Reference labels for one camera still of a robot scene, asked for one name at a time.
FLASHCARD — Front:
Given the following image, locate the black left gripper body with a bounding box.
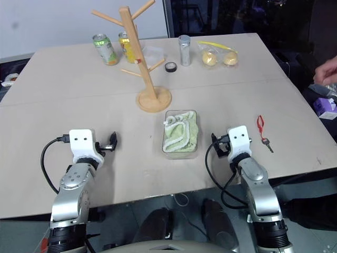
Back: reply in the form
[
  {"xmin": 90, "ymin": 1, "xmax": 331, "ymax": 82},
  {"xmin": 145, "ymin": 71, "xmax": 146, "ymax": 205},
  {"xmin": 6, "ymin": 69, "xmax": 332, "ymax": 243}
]
[{"xmin": 94, "ymin": 141, "xmax": 111, "ymax": 153}]

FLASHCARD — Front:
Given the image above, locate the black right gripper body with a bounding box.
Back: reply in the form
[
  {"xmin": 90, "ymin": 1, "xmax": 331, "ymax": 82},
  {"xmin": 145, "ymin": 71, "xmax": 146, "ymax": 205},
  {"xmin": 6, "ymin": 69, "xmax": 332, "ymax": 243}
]
[{"xmin": 216, "ymin": 134, "xmax": 231, "ymax": 154}]

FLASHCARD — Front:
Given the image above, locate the bystander bare hand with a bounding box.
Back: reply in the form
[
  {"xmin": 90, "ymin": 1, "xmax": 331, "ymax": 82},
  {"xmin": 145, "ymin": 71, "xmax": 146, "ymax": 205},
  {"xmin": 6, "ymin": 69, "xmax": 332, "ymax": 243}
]
[{"xmin": 313, "ymin": 55, "xmax": 337, "ymax": 85}]

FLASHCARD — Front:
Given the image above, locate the green white-edged towel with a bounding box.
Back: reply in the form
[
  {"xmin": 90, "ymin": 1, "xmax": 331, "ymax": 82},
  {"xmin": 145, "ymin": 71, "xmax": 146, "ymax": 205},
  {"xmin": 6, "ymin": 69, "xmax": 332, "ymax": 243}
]
[{"xmin": 162, "ymin": 110, "xmax": 198, "ymax": 153}]

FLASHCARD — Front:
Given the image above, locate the clear plastic rectangular container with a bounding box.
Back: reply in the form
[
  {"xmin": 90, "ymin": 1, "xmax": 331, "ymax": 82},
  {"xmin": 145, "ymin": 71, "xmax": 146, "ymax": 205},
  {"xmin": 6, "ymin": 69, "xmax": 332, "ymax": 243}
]
[{"xmin": 161, "ymin": 109, "xmax": 201, "ymax": 161}]

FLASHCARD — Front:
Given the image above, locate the wooden branched hanging rack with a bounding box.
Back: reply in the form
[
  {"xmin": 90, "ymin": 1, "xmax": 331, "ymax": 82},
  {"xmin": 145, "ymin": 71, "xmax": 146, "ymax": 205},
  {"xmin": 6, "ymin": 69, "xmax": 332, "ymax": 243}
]
[{"xmin": 91, "ymin": 0, "xmax": 173, "ymax": 113}]

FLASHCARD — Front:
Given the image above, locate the yellow round fruit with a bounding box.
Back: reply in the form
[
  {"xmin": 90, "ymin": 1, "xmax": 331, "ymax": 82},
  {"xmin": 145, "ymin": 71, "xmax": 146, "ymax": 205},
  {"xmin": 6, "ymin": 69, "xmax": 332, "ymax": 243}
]
[
  {"xmin": 201, "ymin": 51, "xmax": 218, "ymax": 66},
  {"xmin": 223, "ymin": 51, "xmax": 240, "ymax": 66}
]

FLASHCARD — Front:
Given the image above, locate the green drink can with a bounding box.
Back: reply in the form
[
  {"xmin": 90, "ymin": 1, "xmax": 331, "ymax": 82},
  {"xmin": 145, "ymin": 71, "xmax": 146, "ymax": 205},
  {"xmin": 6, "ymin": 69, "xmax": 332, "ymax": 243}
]
[{"xmin": 92, "ymin": 33, "xmax": 118, "ymax": 66}]

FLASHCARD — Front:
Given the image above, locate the yellow drink can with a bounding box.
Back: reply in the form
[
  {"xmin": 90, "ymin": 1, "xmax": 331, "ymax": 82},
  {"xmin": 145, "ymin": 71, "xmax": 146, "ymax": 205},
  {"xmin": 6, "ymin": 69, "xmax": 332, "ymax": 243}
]
[{"xmin": 118, "ymin": 32, "xmax": 139, "ymax": 64}]

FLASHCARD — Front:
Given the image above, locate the clear zip bag yellow seal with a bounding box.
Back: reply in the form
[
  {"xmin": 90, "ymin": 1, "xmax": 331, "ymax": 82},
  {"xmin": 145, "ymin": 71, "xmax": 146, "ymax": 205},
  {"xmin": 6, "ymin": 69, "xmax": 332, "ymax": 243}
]
[{"xmin": 197, "ymin": 40, "xmax": 241, "ymax": 70}]

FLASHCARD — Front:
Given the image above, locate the silver cylindrical tin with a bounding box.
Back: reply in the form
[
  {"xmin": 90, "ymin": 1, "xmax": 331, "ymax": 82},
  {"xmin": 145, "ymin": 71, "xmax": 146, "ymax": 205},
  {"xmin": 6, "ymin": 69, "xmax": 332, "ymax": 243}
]
[{"xmin": 178, "ymin": 34, "xmax": 192, "ymax": 66}]

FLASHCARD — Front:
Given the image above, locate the crumpled clear plastic wrap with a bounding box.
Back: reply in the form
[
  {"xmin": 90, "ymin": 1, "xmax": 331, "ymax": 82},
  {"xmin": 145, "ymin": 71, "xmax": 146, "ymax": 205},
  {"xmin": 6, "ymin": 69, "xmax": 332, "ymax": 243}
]
[{"xmin": 142, "ymin": 45, "xmax": 166, "ymax": 67}]

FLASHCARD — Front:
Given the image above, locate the purple white box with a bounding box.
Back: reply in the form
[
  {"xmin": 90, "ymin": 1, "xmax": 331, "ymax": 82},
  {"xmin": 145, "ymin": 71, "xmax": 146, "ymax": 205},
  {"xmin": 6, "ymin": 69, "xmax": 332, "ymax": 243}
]
[{"xmin": 313, "ymin": 95, "xmax": 337, "ymax": 120}]

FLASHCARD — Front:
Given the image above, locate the grey plastic bag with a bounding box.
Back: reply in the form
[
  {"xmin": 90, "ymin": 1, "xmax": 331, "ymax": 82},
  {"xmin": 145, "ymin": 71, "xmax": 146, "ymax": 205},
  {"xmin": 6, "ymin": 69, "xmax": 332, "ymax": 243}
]
[{"xmin": 307, "ymin": 83, "xmax": 337, "ymax": 99}]

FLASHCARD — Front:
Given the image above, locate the white small device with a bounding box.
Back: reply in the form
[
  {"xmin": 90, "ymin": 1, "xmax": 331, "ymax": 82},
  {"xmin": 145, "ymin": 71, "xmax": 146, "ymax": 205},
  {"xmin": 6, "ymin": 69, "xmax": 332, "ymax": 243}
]
[{"xmin": 1, "ymin": 73, "xmax": 19, "ymax": 87}]

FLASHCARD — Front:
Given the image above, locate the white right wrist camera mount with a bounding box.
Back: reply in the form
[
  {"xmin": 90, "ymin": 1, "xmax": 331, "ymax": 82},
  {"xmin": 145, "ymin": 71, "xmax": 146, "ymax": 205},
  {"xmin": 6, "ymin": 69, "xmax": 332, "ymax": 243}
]
[{"xmin": 227, "ymin": 125, "xmax": 252, "ymax": 162}]

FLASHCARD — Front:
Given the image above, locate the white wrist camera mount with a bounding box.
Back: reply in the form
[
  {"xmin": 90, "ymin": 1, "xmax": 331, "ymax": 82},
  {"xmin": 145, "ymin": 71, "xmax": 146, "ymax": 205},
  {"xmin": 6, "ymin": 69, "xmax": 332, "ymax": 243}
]
[
  {"xmin": 68, "ymin": 129, "xmax": 104, "ymax": 164},
  {"xmin": 227, "ymin": 125, "xmax": 252, "ymax": 162}
]

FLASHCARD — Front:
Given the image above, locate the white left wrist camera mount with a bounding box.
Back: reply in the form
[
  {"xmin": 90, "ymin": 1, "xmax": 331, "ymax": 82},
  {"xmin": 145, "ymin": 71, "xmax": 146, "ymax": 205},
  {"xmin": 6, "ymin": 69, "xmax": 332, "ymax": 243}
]
[{"xmin": 68, "ymin": 129, "xmax": 104, "ymax": 164}]

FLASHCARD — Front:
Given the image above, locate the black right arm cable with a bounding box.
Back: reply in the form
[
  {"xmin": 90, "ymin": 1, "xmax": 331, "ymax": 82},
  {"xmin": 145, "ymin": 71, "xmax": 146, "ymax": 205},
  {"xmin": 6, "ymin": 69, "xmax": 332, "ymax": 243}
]
[{"xmin": 205, "ymin": 137, "xmax": 254, "ymax": 210}]

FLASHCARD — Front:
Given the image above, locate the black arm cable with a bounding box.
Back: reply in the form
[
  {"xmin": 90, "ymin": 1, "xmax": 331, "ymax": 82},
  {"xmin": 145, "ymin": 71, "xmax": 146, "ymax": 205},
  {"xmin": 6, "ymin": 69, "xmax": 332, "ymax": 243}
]
[
  {"xmin": 40, "ymin": 134, "xmax": 71, "ymax": 196},
  {"xmin": 205, "ymin": 137, "xmax": 254, "ymax": 210}
]

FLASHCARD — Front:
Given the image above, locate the silver key with red strap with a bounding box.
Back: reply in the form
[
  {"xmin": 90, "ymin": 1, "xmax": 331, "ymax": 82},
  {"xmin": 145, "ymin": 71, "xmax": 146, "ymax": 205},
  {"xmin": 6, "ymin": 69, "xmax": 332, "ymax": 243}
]
[{"xmin": 256, "ymin": 114, "xmax": 274, "ymax": 154}]

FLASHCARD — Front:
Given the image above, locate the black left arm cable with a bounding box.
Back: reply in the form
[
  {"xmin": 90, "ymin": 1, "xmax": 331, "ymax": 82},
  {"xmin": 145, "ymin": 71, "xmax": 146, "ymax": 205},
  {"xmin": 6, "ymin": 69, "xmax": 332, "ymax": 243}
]
[{"xmin": 40, "ymin": 134, "xmax": 71, "ymax": 196}]

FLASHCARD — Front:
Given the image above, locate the thin white cable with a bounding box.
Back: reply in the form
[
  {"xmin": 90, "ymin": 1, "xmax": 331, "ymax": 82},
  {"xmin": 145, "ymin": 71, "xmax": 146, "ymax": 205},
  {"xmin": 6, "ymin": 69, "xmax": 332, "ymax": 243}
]
[{"xmin": 164, "ymin": 193, "xmax": 190, "ymax": 209}]

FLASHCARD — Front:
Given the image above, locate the grey window frame post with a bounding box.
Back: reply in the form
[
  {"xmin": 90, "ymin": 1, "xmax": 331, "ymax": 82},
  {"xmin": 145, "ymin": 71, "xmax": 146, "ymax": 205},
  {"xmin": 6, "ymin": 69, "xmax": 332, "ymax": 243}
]
[{"xmin": 162, "ymin": 0, "xmax": 175, "ymax": 40}]

